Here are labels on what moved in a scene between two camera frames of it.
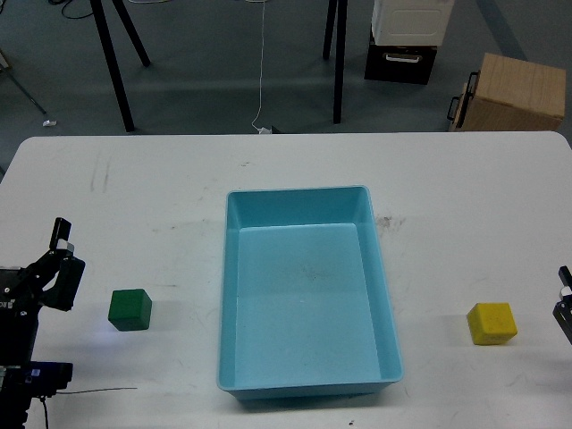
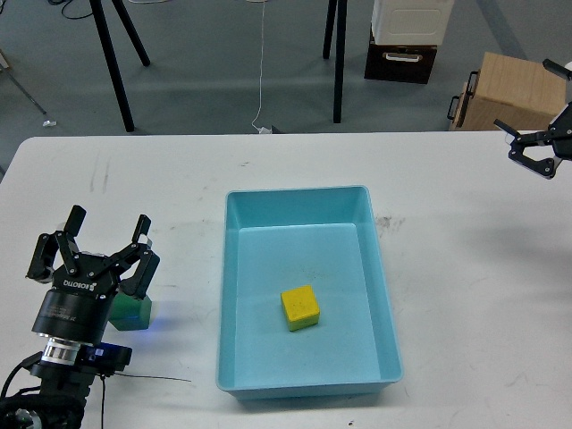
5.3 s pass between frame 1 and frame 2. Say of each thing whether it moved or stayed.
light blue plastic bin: stayed
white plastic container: stayed
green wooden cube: stayed
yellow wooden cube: moved
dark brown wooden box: stayed
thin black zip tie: moved
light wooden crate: stayed
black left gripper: moved
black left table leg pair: stayed
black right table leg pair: stayed
